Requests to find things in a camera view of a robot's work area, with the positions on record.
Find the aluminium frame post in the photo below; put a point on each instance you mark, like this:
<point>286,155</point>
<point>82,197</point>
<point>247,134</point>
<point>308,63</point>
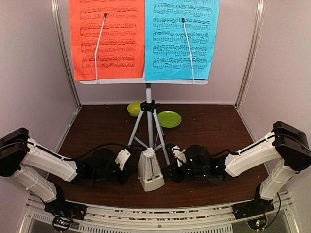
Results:
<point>64,54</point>
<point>250,63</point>

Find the right aluminium frame post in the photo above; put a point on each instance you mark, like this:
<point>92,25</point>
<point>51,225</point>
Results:
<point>250,63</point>

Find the grey metronome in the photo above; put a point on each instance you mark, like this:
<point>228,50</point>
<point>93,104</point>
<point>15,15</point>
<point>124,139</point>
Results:
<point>149,171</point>

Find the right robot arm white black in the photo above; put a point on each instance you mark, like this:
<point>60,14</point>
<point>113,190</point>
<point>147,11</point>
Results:
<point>284,142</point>

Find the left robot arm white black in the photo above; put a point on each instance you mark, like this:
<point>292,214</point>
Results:
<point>20,155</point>

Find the green plastic plate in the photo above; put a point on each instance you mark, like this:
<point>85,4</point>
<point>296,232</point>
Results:
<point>169,119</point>

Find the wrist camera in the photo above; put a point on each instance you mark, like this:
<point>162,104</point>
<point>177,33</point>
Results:
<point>123,159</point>
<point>177,153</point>

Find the white perforated music stand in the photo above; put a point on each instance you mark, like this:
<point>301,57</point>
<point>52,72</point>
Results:
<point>150,97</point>

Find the blue sheet music paper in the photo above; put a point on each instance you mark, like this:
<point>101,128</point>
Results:
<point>179,38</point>

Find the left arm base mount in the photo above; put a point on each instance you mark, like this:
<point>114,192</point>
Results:
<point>65,213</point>

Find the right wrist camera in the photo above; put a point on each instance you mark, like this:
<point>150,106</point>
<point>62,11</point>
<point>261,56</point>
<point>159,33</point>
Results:
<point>177,153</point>

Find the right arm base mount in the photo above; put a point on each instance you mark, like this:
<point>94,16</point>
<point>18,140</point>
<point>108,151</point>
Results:
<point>255,214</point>

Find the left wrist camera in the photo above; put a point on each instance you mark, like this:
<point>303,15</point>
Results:
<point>123,159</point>

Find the aluminium front rail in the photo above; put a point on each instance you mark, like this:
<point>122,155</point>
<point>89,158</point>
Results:
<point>205,219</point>

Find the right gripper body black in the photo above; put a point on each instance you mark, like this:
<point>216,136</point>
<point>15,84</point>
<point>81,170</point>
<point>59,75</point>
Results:
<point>196,174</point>

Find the left aluminium frame post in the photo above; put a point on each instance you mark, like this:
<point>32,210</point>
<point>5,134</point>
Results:
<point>64,54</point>

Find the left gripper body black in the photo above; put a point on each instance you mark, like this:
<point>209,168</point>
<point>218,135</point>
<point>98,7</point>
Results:
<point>102,175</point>

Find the red sheet music paper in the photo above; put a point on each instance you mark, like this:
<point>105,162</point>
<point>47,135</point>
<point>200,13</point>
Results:
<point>107,39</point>

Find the green plastic bowl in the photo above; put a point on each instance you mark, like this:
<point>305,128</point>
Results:
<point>134,109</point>

